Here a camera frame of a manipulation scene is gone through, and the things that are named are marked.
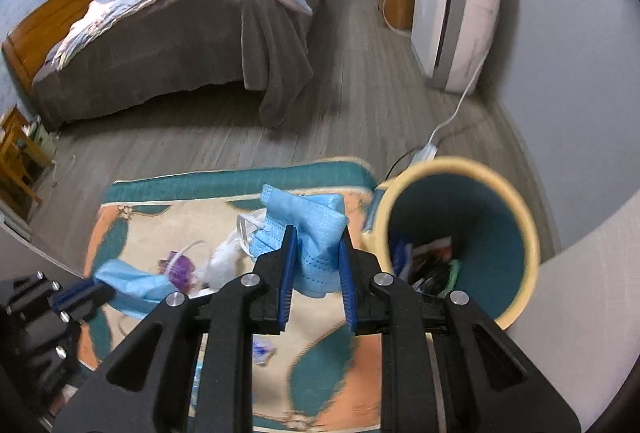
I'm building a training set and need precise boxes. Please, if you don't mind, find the pink packet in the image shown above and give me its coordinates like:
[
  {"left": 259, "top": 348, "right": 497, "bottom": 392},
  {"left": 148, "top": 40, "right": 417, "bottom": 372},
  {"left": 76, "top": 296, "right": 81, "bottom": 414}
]
[{"left": 160, "top": 250, "right": 199, "bottom": 296}]

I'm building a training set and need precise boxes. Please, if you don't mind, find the blue white plastic package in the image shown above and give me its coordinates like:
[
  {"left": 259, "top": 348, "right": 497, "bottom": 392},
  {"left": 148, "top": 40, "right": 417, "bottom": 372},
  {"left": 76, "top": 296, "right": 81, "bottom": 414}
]
[{"left": 390, "top": 238, "right": 414, "bottom": 280}]

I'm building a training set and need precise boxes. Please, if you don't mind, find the teal waste bin yellow rim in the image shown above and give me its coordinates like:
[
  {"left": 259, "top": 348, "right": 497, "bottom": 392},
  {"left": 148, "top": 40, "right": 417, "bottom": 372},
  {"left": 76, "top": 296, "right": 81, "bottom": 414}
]
[{"left": 360, "top": 156, "right": 542, "bottom": 331}]

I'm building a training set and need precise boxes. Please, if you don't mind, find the white air purifier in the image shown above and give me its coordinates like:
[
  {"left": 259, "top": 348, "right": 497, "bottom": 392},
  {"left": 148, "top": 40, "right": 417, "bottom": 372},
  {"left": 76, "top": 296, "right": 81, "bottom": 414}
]
[{"left": 410, "top": 0, "right": 503, "bottom": 94}]

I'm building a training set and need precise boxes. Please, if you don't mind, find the white panelled door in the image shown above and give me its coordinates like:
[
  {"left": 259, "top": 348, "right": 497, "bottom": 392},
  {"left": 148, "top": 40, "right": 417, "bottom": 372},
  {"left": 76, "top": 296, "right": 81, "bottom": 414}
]
[{"left": 500, "top": 193, "right": 640, "bottom": 433}]

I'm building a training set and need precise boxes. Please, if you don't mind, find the white power strip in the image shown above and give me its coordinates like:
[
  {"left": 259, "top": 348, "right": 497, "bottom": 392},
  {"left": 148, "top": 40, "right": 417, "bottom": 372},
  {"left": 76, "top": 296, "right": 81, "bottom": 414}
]
[{"left": 410, "top": 143, "right": 439, "bottom": 164}]

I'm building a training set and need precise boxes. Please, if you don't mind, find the teal orange patterned mat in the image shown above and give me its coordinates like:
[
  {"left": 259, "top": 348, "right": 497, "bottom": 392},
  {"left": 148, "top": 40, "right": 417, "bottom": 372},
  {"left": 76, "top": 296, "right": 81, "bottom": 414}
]
[{"left": 82, "top": 157, "right": 386, "bottom": 433}]

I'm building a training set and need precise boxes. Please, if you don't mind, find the wooden bed headboard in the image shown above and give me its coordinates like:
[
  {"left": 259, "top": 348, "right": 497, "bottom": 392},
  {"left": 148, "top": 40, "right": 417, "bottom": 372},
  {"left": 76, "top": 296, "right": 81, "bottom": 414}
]
[{"left": 1, "top": 0, "right": 140, "bottom": 98}]

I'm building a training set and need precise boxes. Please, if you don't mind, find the green white carton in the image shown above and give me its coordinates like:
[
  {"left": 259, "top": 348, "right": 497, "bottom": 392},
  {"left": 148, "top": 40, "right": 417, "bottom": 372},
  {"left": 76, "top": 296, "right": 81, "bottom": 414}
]
[{"left": 444, "top": 260, "right": 462, "bottom": 292}]

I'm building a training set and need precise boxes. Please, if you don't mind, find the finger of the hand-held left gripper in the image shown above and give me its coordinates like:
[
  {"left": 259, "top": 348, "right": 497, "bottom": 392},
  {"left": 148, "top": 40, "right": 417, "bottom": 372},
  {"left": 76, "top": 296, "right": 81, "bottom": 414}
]
[
  {"left": 52, "top": 280, "right": 108, "bottom": 310},
  {"left": 65, "top": 288, "right": 118, "bottom": 324}
]

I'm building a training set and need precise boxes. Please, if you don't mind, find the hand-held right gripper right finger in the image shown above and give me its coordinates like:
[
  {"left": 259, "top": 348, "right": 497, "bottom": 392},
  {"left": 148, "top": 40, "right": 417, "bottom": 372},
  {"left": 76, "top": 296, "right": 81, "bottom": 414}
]
[{"left": 337, "top": 228, "right": 583, "bottom": 433}]

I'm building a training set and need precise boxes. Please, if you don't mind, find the bed with grey blanket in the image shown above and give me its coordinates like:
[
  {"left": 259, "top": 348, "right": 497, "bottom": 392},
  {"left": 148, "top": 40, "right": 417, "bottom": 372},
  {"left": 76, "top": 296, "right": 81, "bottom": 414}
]
[{"left": 31, "top": 0, "right": 332, "bottom": 130}]

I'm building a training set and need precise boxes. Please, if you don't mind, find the small blue white wrapper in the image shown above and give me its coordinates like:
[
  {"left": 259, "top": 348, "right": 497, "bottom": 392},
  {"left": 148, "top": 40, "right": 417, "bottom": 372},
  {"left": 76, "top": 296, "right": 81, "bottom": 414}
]
[{"left": 252, "top": 335, "right": 277, "bottom": 367}]

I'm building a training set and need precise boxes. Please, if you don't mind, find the wooden nightstand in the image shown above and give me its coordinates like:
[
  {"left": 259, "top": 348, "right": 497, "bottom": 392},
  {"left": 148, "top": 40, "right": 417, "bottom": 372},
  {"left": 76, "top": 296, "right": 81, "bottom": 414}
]
[{"left": 0, "top": 105, "right": 56, "bottom": 206}]

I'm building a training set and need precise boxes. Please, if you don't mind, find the clear plastic bag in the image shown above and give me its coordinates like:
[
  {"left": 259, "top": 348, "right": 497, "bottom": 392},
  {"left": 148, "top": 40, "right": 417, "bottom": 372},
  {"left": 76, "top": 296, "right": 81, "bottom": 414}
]
[{"left": 235, "top": 208, "right": 269, "bottom": 259}]

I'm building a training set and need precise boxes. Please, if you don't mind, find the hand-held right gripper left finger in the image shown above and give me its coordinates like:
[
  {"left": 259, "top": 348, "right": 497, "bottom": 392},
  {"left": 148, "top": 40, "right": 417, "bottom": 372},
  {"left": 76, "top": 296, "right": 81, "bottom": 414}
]
[{"left": 52, "top": 225, "right": 301, "bottom": 433}]

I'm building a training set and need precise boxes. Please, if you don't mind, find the white tissue wad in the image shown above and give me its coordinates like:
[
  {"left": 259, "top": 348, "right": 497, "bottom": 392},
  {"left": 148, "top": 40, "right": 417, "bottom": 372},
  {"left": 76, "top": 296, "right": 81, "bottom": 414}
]
[{"left": 206, "top": 238, "right": 242, "bottom": 290}]

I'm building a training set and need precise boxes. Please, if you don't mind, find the blue face mask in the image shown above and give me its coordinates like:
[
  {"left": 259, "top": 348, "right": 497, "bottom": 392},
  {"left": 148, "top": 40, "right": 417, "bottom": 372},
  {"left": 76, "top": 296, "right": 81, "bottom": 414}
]
[
  {"left": 92, "top": 260, "right": 173, "bottom": 321},
  {"left": 260, "top": 184, "right": 348, "bottom": 299}
]

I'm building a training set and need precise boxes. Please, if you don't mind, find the black plastic bag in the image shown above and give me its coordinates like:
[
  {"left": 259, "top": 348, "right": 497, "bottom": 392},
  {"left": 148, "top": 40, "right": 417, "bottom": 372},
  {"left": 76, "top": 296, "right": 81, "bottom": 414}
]
[{"left": 414, "top": 238, "right": 453, "bottom": 299}]

